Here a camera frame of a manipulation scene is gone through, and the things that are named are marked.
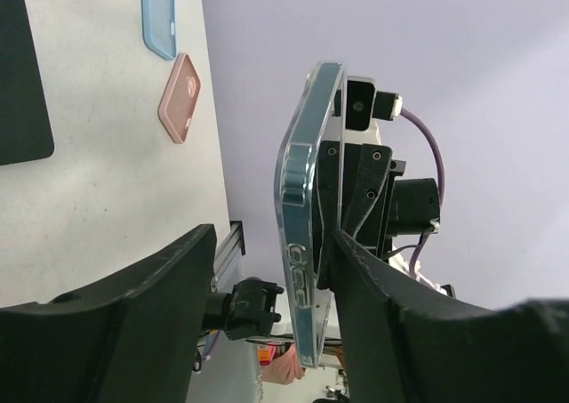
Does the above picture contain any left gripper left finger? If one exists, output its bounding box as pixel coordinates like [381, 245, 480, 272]
[1, 224, 217, 402]

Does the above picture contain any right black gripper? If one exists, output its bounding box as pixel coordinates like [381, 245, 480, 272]
[313, 139, 441, 262]

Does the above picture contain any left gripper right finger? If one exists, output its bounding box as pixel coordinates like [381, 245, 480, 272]
[331, 231, 568, 402]

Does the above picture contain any dark teal phone case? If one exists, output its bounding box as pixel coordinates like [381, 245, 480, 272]
[274, 61, 347, 368]

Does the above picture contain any pink phone case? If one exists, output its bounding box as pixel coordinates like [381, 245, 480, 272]
[157, 52, 201, 144]

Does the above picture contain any black phone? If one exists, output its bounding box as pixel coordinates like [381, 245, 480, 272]
[0, 0, 54, 165]

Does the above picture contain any light blue phone case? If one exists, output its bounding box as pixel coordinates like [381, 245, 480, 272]
[140, 0, 177, 60]

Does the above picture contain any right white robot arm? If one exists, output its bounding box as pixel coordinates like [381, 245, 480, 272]
[312, 141, 453, 295]

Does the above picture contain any person in pink clothing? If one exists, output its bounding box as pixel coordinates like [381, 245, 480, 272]
[261, 344, 305, 385]

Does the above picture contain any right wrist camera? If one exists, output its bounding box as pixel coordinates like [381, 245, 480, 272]
[332, 76, 403, 132]

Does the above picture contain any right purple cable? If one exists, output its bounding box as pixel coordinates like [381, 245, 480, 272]
[399, 109, 448, 279]

